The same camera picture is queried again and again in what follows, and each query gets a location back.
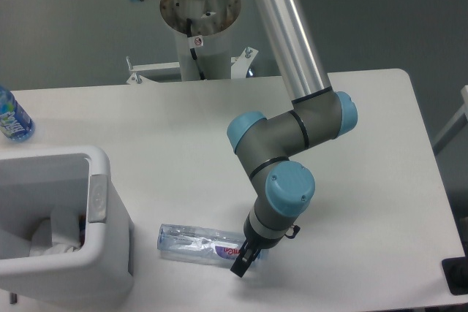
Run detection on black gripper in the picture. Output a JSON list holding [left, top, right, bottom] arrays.
[[230, 229, 300, 277]]

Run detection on crushed clear plastic bottle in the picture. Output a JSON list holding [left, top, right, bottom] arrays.
[[157, 224, 245, 267]]

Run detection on white tissue wrapper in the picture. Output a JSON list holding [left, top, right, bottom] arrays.
[[29, 206, 82, 256]]

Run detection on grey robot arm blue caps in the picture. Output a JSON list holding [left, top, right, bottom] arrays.
[[133, 0, 358, 276]]

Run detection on white plastic trash can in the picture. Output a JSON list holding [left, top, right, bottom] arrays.
[[1, 146, 134, 301]]

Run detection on black device at table edge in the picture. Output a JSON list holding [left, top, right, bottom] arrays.
[[442, 256, 467, 295]]

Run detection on white furniture leg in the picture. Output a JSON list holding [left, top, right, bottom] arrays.
[[432, 85, 467, 156]]

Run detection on blue labelled water bottle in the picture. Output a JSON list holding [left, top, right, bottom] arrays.
[[1, 86, 35, 142]]

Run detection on white metal base frame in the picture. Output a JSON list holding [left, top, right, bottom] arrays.
[[126, 47, 279, 85]]

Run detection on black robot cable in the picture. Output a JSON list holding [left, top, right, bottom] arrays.
[[185, 18, 207, 81]]

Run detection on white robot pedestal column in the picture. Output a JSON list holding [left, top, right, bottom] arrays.
[[160, 0, 241, 61]]

